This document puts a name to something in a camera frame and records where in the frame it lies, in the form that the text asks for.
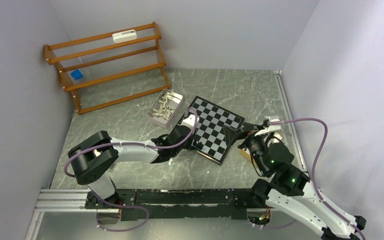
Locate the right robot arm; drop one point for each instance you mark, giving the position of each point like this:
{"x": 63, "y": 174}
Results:
{"x": 285, "y": 187}

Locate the gold tin of black pieces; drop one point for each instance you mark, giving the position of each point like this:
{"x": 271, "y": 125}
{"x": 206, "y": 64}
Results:
{"x": 245, "y": 154}

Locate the chessboard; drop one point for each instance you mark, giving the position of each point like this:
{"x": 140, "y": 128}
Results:
{"x": 209, "y": 129}

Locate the black chess king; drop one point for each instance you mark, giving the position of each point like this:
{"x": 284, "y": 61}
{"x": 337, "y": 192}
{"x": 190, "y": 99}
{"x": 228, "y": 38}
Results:
{"x": 199, "y": 145}

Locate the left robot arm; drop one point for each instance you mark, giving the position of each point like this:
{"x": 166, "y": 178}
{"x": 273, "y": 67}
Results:
{"x": 89, "y": 161}

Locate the wooden shelf rack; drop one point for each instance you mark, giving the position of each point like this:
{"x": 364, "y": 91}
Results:
{"x": 102, "y": 61}

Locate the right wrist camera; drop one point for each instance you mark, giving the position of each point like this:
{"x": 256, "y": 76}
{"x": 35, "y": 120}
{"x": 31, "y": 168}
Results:
{"x": 268, "y": 127}

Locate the pink tin of white pieces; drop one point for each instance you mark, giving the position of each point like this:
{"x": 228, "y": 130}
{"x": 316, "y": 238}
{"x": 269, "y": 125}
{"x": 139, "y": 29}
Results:
{"x": 164, "y": 109}

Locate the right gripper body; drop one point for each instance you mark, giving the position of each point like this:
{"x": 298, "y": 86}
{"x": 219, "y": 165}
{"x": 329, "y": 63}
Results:
{"x": 249, "y": 135}

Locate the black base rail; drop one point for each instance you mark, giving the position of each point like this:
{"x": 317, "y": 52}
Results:
{"x": 233, "y": 203}

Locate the blue cap container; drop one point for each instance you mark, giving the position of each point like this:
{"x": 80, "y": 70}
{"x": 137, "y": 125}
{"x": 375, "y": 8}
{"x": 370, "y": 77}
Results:
{"x": 76, "y": 74}

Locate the white box on rack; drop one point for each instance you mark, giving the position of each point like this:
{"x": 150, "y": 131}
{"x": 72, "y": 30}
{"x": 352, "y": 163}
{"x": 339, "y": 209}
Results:
{"x": 124, "y": 36}

